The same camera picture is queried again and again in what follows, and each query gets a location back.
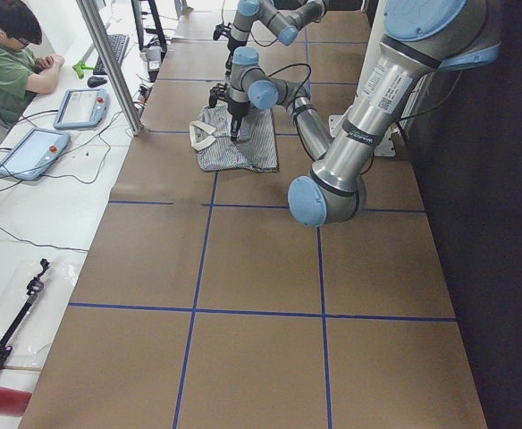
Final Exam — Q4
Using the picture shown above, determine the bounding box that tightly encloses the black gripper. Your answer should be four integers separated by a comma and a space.
227, 99, 248, 141
227, 38, 239, 55

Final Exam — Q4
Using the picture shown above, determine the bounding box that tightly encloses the navy white striped polo shirt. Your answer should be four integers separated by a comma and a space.
189, 105, 279, 172

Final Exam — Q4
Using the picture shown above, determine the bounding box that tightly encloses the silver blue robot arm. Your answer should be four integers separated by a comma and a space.
213, 0, 363, 54
224, 1, 503, 226

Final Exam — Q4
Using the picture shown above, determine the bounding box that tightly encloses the black monitor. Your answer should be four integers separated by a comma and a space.
130, 0, 169, 55

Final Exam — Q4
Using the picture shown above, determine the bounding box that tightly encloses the black keyboard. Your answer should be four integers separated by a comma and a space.
92, 34, 130, 75

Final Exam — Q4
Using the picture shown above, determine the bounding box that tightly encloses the black computer mouse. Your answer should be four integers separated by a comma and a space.
87, 76, 107, 88

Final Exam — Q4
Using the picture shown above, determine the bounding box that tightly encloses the blue teach pendant far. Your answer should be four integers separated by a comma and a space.
53, 88, 109, 130

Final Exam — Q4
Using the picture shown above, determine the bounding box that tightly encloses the blue teach pendant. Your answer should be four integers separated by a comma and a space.
53, 88, 109, 130
0, 128, 71, 181

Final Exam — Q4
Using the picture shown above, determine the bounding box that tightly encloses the green tool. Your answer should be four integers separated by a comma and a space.
72, 61, 94, 80

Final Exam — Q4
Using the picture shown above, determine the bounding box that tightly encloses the blue teach pendant near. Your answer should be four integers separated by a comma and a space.
0, 128, 71, 181

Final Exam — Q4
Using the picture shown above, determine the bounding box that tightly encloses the person in green shirt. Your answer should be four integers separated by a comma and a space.
0, 1, 65, 125

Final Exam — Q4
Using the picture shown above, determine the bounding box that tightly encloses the black tripod pole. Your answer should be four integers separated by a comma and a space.
0, 257, 51, 385

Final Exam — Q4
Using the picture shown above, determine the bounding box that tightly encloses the red cylinder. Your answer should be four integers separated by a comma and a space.
0, 386, 32, 417

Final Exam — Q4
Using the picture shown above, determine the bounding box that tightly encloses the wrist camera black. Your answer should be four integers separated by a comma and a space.
213, 23, 232, 41
208, 83, 228, 108

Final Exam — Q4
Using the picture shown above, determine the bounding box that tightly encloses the aluminium frame post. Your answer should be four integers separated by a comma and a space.
76, 0, 143, 136

